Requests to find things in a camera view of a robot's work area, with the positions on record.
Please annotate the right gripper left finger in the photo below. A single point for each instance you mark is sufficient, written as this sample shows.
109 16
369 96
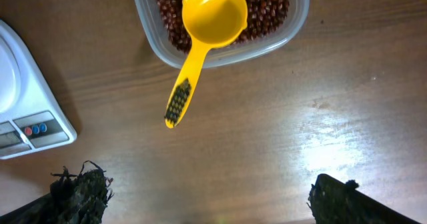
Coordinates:
80 198

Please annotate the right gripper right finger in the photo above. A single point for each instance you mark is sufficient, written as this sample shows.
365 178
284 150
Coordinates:
332 201

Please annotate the yellow measuring scoop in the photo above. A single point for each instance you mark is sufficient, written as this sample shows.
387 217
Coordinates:
211 24

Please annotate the white digital kitchen scale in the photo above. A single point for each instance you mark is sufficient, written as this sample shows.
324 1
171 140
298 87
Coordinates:
31 118

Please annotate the clear plastic container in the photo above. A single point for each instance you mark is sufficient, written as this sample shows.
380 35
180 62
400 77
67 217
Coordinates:
156 35

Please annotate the red beans in container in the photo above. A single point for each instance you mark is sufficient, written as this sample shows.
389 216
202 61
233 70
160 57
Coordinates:
264 17

